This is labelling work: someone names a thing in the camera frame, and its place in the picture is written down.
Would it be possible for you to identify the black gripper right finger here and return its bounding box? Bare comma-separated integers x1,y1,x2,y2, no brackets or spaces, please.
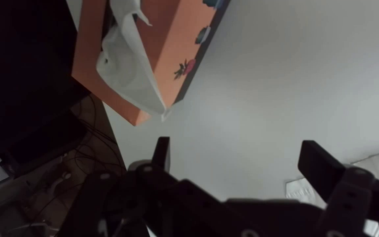
297,138,379,237

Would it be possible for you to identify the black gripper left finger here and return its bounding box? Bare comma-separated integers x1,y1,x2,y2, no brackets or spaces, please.
56,134,253,237

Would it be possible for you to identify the orange tissue box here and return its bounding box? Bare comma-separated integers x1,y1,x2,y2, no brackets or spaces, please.
70,0,233,128

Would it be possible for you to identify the black floor cable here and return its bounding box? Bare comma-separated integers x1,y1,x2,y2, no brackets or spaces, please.
66,124,128,178

